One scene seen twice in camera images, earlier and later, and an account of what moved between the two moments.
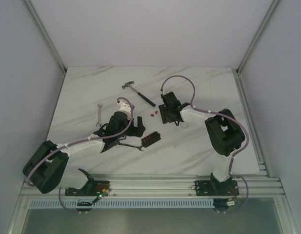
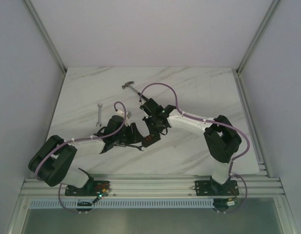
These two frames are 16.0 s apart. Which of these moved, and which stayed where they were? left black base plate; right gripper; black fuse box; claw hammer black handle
Moved: right gripper
Stayed: left black base plate; claw hammer black handle; black fuse box
